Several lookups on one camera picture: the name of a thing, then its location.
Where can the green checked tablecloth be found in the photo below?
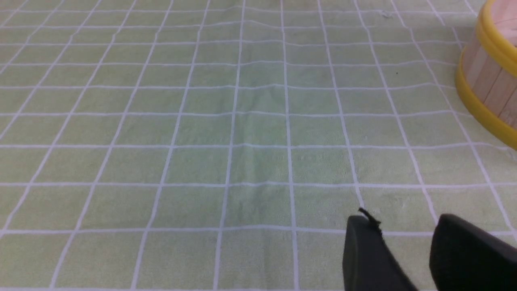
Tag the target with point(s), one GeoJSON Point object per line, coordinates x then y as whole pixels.
{"type": "Point", "coordinates": [197, 145]}

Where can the wooden steamer basket yellow rims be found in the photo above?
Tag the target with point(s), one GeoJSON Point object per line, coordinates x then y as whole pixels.
{"type": "Point", "coordinates": [486, 77]}

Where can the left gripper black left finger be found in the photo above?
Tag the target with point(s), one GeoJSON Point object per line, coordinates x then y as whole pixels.
{"type": "Point", "coordinates": [367, 263]}

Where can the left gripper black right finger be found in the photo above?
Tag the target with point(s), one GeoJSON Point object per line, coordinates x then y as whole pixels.
{"type": "Point", "coordinates": [464, 257]}

